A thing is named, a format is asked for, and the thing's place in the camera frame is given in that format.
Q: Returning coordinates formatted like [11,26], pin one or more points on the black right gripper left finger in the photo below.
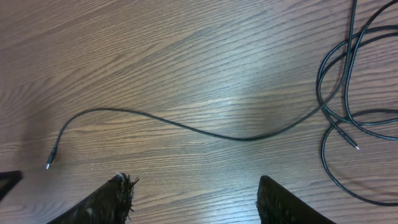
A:
[110,203]

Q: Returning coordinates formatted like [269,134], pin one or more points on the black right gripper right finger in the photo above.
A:
[276,205]

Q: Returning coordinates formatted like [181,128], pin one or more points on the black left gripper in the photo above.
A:
[8,181]

